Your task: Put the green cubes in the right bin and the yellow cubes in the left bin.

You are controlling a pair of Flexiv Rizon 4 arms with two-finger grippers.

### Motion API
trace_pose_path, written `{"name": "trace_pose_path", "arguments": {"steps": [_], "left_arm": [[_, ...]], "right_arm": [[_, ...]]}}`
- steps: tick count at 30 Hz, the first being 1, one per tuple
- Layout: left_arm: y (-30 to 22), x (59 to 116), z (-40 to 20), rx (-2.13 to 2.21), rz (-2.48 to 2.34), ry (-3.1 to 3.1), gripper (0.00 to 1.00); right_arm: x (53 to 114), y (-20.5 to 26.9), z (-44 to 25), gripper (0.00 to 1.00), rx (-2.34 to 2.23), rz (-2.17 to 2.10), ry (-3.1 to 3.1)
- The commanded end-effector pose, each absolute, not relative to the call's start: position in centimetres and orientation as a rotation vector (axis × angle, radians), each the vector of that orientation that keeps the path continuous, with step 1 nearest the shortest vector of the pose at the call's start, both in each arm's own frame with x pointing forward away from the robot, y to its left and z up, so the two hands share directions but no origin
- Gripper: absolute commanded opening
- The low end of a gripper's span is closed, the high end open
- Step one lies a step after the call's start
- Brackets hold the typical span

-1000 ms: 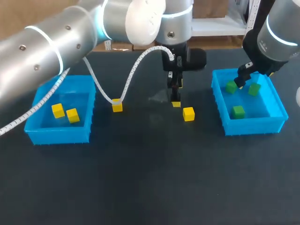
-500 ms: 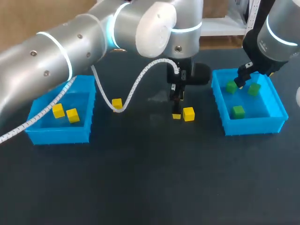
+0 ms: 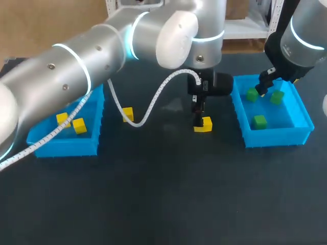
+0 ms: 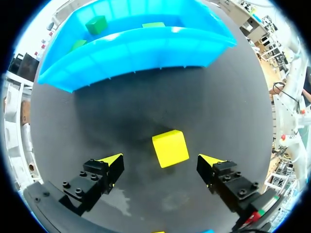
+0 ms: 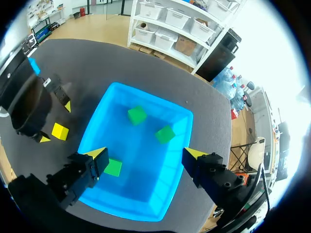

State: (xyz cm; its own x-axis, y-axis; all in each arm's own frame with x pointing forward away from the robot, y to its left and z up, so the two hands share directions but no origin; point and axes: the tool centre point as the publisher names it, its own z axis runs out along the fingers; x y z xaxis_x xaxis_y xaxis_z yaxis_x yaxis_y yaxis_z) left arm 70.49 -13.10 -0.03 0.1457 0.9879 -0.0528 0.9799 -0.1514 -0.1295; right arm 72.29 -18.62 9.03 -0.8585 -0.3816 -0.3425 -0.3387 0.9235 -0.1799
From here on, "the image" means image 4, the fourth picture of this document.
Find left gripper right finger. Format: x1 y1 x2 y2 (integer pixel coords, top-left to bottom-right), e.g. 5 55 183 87
196 154 261 216

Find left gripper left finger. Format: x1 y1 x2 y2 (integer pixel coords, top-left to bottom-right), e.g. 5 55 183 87
59 153 125 216

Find person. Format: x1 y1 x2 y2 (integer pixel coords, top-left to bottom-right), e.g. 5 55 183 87
302 67 311 107

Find green cube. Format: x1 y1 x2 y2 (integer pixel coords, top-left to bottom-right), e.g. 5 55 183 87
69 39 88 52
85 16 108 35
141 22 166 29

